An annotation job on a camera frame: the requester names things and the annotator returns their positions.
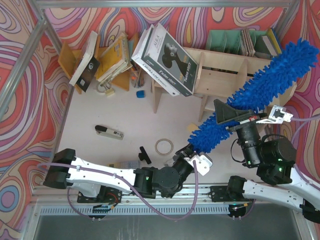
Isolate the blue microfibre duster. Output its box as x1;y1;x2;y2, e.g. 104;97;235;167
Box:
188;38;320;153

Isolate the black T-shaped plastic piece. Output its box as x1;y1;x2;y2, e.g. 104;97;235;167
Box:
138;146;152;165

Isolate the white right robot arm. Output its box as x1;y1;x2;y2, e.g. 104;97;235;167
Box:
214;99;320;224

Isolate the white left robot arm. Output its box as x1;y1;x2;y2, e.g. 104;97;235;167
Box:
43;144;195;202

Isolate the wooden bookshelf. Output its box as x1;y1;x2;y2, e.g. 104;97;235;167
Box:
151;46;297;131

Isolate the yellow sticky note pad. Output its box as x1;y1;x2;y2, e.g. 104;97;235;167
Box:
187;123;199;133

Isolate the masking tape roll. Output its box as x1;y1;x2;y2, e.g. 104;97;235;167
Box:
154;138;174;156

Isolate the beige calculator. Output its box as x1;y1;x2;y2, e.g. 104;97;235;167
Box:
107;160;140;169

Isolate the brown card stack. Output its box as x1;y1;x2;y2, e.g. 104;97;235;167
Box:
241;28;255;57

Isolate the green desk organiser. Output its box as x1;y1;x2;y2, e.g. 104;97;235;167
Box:
205;30;272;60

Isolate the grey book in organiser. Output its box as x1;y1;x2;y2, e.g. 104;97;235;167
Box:
254;35;278;60

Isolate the blue stamp block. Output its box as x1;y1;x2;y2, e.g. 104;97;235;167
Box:
136;90;146;99

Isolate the black white Twins story book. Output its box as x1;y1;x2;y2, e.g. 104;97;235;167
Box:
142;23;199;97

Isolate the blue yellow book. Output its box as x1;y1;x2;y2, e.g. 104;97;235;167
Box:
266;28;282;55

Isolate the pencils bundle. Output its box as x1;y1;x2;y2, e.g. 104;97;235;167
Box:
129;69;145;88

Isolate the white Chokladfabriken book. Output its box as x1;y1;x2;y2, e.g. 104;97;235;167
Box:
131;24;180;97

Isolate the yellow worn books stack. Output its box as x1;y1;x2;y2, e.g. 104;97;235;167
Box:
96;32;132;85

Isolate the white book with black cover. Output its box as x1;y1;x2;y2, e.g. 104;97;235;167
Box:
69;31;100;92

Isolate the yellow wooden book stand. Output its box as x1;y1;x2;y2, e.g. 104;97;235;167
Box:
58;33;139;94

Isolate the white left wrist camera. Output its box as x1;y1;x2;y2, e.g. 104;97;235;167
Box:
183;152;213;176

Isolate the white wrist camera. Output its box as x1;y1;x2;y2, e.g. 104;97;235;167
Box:
256;105;293;124
183;152;213;176

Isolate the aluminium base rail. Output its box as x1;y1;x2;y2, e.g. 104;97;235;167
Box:
31;180;304;219

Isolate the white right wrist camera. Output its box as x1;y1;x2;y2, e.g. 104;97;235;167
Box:
256;105;293;124

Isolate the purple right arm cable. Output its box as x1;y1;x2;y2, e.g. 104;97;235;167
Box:
289;115;320;191

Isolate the padlock with ring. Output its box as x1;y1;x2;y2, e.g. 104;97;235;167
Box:
96;83;115;97

